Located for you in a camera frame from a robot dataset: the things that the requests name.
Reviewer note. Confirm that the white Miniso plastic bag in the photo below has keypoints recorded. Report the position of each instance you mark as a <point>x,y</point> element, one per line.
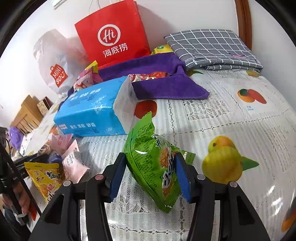
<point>60,62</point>

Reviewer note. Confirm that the purple towel cloth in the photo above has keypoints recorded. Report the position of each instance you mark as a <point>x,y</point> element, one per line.
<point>175,85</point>

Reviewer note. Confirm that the red gold snack packet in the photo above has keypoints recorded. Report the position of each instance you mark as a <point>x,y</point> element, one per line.
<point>155,75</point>

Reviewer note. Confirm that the green snack bag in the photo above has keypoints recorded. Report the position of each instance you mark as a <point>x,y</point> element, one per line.
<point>150,159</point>

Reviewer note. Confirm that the wooden furniture piece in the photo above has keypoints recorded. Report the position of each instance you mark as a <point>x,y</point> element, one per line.
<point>31,114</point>

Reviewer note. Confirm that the brown wooden door frame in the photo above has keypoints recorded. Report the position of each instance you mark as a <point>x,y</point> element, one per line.
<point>244,22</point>

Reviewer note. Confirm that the pink snack packet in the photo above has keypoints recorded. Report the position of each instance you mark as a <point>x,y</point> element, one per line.
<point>74,169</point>

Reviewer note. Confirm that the white red snack packet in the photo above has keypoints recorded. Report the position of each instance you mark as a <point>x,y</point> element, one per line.
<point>138,77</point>

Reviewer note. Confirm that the white wall switch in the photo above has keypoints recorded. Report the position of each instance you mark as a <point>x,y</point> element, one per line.
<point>56,3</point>

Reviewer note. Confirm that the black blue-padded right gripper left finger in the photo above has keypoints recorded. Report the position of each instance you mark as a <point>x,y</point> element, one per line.
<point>61,218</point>

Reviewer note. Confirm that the red paper shopping bag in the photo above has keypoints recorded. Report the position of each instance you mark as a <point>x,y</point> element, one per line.
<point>113,34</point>

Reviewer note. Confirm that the grey checked folded cloth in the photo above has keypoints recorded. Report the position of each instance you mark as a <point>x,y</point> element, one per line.
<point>212,49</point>

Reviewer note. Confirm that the yellow snack bag behind towel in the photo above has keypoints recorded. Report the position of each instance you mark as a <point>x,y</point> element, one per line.
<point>162,49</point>

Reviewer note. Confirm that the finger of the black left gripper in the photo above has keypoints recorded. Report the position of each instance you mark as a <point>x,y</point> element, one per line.
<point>19,163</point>

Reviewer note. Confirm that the purple plush object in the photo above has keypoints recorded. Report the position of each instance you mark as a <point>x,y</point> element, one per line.
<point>16,137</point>

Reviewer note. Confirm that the blue tissue pack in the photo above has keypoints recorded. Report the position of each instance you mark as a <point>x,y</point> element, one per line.
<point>104,109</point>

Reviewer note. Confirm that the person's left hand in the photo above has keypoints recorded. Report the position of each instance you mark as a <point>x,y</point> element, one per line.
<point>24,199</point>

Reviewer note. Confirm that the yellow orange snack bag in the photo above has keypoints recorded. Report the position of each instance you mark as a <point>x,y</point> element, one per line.
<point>46,177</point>

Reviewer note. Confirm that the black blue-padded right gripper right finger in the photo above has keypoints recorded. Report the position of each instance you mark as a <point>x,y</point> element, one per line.
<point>238,218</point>

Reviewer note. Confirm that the magenta yellow snack bag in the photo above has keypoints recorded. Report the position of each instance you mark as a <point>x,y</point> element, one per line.
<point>88,77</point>

